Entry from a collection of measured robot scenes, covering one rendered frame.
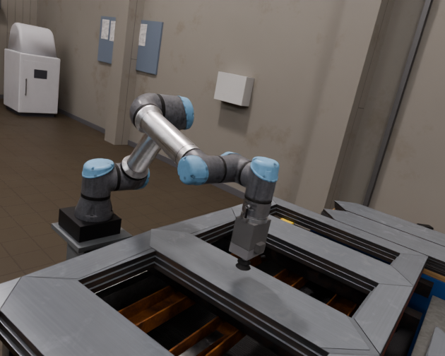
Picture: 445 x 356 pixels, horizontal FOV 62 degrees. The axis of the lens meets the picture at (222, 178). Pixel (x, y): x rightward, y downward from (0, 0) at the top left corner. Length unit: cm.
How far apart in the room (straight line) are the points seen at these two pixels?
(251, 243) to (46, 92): 669
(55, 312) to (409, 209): 309
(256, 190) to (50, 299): 54
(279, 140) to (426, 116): 144
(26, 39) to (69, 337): 679
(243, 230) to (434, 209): 267
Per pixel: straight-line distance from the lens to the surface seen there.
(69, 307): 94
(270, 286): 111
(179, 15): 537
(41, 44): 750
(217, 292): 106
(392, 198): 361
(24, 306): 95
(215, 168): 96
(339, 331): 103
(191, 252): 119
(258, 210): 98
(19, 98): 734
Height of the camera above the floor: 142
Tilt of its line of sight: 16 degrees down
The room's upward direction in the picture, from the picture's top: 11 degrees clockwise
